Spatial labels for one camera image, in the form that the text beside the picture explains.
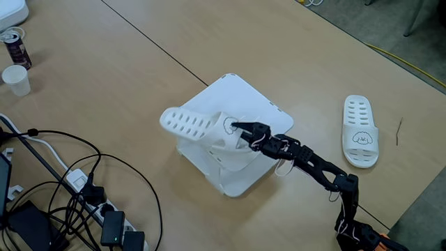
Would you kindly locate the white power strip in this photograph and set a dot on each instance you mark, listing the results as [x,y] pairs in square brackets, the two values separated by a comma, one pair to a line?
[79,181]

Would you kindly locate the white box device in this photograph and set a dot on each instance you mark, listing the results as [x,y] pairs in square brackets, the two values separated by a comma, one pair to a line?
[10,14]

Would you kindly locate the white paper cup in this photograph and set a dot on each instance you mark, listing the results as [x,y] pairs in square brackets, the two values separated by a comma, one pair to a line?
[16,82]

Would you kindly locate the black power adapter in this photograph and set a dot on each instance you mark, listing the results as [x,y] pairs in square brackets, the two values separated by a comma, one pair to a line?
[134,241]

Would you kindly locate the white plastic shoe rack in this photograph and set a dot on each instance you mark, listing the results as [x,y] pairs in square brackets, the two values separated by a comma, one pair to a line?
[244,94]

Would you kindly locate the black adapter with green light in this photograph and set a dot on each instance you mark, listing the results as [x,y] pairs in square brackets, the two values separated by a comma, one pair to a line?
[112,226]

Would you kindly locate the small thin twig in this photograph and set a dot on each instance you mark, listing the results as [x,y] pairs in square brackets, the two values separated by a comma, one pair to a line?
[399,134]

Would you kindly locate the black power brick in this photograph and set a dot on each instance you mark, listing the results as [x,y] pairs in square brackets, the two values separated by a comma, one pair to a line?
[1,136]

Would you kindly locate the black plug charger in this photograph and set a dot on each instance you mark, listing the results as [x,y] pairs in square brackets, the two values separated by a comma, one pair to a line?
[92,193]

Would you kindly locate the purple drink can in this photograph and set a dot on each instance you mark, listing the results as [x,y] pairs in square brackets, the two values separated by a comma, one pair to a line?
[19,52]

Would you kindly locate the dark laptop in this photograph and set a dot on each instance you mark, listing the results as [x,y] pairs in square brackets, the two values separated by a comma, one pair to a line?
[4,181]

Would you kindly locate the grey chair leg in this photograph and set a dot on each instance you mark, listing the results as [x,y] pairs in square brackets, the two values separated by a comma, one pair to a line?
[413,21]

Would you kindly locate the black flat case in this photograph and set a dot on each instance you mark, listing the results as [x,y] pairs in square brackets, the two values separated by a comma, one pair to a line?
[31,226]

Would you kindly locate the white printed bracket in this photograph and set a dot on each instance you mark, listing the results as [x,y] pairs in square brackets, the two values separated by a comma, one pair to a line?
[7,153]
[14,191]

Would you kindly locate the white slipper with dog print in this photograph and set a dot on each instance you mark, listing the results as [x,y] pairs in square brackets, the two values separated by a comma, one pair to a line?
[216,132]
[369,146]

